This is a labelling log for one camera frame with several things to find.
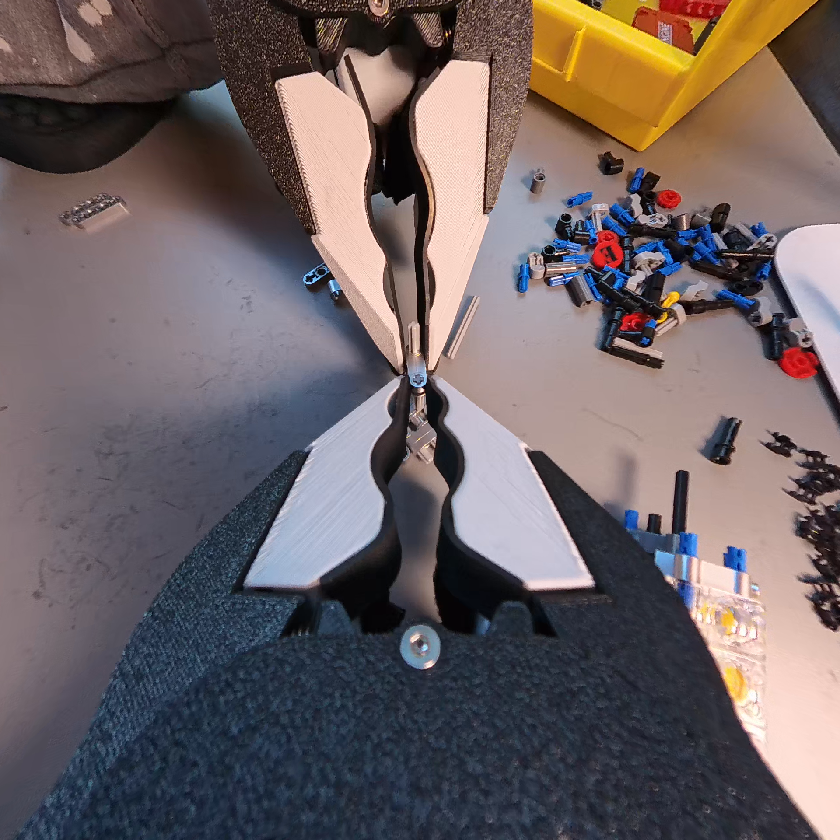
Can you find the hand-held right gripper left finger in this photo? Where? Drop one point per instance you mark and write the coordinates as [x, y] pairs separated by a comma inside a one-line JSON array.
[[321, 518]]

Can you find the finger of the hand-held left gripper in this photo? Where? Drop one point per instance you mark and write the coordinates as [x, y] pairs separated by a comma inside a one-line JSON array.
[[334, 184], [459, 184]]

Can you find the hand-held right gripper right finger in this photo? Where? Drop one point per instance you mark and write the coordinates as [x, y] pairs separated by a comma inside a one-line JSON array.
[[512, 525]]

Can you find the chrome thin liftarm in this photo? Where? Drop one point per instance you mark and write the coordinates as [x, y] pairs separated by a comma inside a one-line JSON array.
[[316, 274], [421, 436]]

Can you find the grey axle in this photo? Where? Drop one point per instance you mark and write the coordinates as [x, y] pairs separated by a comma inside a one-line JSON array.
[[463, 326], [415, 341]]

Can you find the chrome two-hole beam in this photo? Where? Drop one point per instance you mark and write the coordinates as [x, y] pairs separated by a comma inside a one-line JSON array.
[[417, 379]]

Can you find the dark grey bush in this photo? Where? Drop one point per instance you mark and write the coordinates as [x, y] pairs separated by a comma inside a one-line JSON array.
[[539, 180]]

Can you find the small black connector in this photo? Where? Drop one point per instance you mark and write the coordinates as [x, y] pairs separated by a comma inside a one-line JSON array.
[[611, 164]]

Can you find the yellow storage bin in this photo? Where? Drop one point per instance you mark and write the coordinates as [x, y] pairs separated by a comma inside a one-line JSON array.
[[623, 72]]

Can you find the clear engine block model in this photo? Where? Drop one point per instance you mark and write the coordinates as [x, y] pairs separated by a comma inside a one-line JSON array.
[[709, 590]]

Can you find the pile of mixed small connectors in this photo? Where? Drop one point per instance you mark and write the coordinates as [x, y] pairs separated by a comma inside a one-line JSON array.
[[656, 262]]

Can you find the long black pin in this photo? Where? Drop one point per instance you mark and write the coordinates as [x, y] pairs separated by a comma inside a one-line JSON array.
[[725, 441]]

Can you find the dark beam with holes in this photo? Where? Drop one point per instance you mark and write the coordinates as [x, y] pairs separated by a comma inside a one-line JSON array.
[[92, 211]]

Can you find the pile of black red beams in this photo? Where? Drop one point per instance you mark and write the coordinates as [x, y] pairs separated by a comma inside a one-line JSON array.
[[669, 29]]

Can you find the pile of black pins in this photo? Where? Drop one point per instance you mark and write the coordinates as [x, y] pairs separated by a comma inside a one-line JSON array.
[[820, 544]]

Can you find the white lamp base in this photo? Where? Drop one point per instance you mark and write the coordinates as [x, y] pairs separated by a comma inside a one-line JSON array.
[[814, 295]]

